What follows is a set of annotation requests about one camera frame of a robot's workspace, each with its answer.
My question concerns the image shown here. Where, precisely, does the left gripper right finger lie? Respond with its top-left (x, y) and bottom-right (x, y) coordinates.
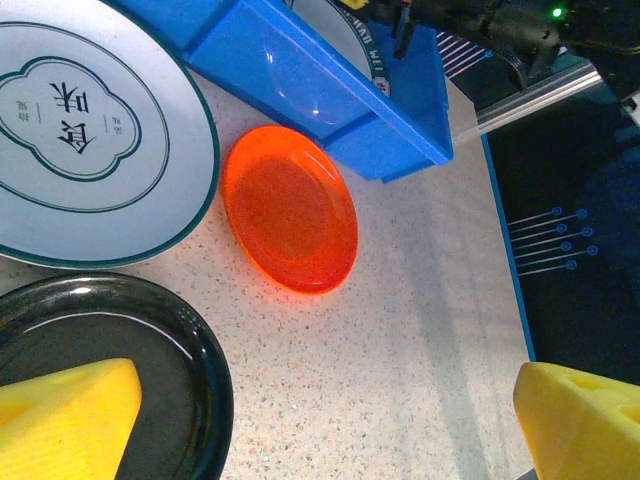
top-left (513, 361), bottom-right (640, 480)

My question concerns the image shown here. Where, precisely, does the orange translucent plate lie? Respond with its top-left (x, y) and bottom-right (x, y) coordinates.
top-left (221, 124), bottom-right (360, 300)

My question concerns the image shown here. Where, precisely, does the blue plastic bin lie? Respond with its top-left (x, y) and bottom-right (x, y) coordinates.
top-left (107, 0), bottom-right (455, 184)

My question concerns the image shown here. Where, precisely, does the aluminium frame post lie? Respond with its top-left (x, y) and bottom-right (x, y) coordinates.
top-left (457, 63), bottom-right (604, 144)

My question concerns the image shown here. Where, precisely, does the white plate green lettered rim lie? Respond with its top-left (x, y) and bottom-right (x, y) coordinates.
top-left (292, 0), bottom-right (392, 96)

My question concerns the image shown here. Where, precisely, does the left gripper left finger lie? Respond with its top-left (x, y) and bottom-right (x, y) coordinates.
top-left (0, 357), bottom-right (143, 480)

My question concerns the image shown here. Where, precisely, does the white plate green cloud outline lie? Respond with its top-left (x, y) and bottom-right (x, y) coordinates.
top-left (0, 0), bottom-right (222, 272)

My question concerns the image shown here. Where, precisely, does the black glossy plate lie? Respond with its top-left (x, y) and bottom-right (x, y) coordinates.
top-left (0, 271), bottom-right (236, 480)

